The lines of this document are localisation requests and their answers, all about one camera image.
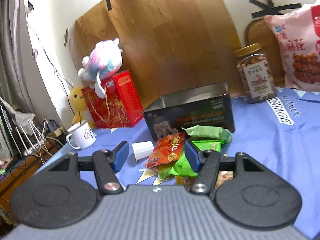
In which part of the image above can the yellow peanut snack packet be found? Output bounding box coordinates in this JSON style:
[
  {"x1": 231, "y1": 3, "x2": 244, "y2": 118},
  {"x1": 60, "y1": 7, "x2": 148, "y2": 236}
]
[{"x1": 175, "y1": 152, "x2": 237, "y2": 188}]

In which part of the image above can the pink twisted snack bag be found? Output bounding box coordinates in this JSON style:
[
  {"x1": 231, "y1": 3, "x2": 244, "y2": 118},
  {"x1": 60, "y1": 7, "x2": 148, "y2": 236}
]
[{"x1": 264, "y1": 3, "x2": 319, "y2": 92}]

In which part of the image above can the light green snack bar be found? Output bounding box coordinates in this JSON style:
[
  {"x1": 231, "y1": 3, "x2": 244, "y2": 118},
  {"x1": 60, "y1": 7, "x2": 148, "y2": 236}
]
[{"x1": 183, "y1": 125, "x2": 233, "y2": 143}]

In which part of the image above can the red gift bag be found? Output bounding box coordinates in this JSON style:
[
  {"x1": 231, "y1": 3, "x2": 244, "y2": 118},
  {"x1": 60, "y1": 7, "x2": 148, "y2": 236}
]
[{"x1": 82, "y1": 70, "x2": 143, "y2": 128}]

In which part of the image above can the peanut jar with gold lid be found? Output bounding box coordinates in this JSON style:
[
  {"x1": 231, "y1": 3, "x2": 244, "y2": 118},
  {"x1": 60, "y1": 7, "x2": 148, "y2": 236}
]
[{"x1": 233, "y1": 43, "x2": 277, "y2": 103}]

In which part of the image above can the white yellow-lid jelly cup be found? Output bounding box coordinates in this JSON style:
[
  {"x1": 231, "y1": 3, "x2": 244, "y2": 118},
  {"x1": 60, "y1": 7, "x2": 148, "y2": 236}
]
[{"x1": 132, "y1": 141, "x2": 154, "y2": 161}]

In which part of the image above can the bright green snack packet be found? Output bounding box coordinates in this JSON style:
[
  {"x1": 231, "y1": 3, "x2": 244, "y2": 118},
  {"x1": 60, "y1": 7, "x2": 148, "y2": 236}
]
[{"x1": 168, "y1": 138, "x2": 227, "y2": 178}]

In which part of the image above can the red spicy snack packet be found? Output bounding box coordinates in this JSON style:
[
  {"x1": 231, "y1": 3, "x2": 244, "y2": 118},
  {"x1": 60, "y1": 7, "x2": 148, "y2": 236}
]
[{"x1": 146, "y1": 132, "x2": 185, "y2": 168}]

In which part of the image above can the round woven wooden board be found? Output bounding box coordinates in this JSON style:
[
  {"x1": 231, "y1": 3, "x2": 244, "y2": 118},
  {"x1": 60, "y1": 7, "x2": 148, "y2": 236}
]
[{"x1": 245, "y1": 17, "x2": 285, "y2": 87}]

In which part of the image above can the pastel plush toy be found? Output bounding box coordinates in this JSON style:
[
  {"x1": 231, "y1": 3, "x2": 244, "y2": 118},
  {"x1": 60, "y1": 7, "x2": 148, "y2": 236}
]
[{"x1": 78, "y1": 38, "x2": 123, "y2": 99}]

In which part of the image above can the white enamel mug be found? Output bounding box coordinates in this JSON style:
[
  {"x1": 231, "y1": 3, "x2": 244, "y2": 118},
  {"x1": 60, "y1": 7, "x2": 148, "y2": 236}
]
[{"x1": 66, "y1": 120, "x2": 96, "y2": 150}]

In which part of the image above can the yellow chick plush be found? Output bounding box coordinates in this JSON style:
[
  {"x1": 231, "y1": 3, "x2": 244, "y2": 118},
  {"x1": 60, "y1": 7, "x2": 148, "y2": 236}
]
[{"x1": 69, "y1": 86, "x2": 96, "y2": 128}]

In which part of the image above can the black sheep print box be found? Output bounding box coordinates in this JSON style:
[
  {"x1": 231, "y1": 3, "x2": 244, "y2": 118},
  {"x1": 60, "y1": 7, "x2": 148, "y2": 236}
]
[{"x1": 143, "y1": 81, "x2": 235, "y2": 141}]

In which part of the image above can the wooden panel board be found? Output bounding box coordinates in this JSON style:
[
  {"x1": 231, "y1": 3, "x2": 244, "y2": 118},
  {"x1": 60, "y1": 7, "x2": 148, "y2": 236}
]
[{"x1": 68, "y1": 0, "x2": 244, "y2": 106}]

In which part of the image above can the dark green vegetable snack packet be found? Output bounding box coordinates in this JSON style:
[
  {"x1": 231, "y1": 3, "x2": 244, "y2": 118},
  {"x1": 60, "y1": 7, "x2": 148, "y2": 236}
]
[{"x1": 156, "y1": 163, "x2": 175, "y2": 180}]

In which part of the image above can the blue printed tablecloth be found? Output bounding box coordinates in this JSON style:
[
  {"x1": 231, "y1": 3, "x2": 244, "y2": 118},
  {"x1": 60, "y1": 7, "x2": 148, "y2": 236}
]
[{"x1": 37, "y1": 87, "x2": 320, "y2": 239}]

